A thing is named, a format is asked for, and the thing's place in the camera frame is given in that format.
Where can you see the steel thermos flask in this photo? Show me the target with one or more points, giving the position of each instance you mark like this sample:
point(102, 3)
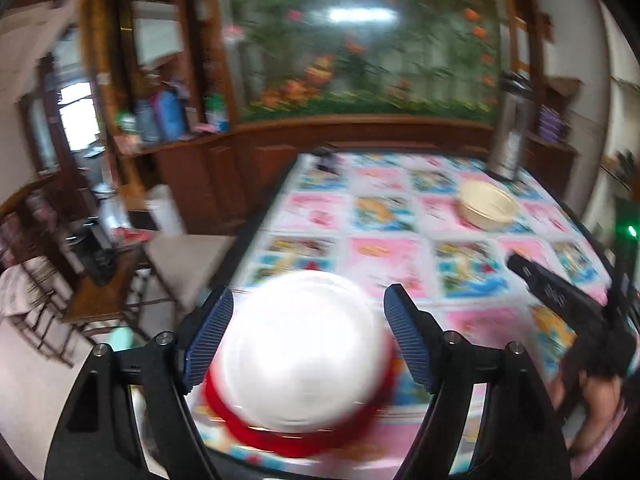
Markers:
point(509, 130)

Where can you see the blue detergent bottle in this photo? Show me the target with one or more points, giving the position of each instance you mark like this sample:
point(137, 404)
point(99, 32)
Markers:
point(171, 117)

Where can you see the small wooden side table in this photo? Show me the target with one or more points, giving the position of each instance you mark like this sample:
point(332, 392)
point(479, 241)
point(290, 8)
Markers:
point(105, 290)

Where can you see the teal basin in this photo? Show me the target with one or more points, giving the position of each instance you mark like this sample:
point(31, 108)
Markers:
point(122, 341)

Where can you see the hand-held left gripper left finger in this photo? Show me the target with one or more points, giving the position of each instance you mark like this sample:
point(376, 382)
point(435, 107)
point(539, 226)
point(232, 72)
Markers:
point(207, 340)

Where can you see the green-lidded jar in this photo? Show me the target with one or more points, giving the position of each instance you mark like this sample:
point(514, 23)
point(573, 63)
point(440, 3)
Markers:
point(126, 129)

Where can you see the green and white bottle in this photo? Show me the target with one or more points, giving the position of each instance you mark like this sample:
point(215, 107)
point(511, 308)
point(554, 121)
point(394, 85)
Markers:
point(217, 115)

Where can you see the wooden slatted chair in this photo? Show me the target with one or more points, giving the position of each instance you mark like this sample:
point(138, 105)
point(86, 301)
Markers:
point(35, 280)

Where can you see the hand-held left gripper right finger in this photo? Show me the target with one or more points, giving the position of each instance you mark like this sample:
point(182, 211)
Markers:
point(407, 340)

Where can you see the person's right hand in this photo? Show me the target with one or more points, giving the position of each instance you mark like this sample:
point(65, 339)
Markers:
point(605, 410)

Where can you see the flower wall poster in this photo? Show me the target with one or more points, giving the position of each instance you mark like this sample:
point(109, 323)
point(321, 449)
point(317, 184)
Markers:
point(370, 50)

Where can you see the light blue bottle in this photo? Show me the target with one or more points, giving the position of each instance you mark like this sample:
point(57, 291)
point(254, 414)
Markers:
point(146, 125)

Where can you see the white chair seat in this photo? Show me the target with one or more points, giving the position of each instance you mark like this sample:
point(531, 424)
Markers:
point(185, 255)

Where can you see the purple box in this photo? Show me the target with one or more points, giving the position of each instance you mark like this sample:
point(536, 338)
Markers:
point(550, 124)

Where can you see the white bucket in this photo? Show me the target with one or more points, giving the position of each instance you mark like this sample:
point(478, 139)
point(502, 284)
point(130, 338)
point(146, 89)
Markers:
point(166, 210)

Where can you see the wooden wall cabinet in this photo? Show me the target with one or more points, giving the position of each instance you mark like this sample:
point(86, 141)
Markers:
point(210, 170)

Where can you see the window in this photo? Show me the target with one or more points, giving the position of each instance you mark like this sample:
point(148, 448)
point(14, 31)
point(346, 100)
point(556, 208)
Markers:
point(79, 117)

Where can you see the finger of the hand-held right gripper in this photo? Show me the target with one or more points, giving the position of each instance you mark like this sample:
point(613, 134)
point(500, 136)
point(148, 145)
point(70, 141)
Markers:
point(550, 290)

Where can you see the small dark object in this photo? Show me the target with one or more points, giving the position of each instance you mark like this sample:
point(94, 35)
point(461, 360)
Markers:
point(326, 159)

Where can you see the cream bowl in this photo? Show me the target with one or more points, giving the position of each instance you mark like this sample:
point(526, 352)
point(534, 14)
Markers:
point(487, 205)

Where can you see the white bowl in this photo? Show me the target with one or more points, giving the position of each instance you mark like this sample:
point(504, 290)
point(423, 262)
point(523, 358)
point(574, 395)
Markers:
point(300, 350)

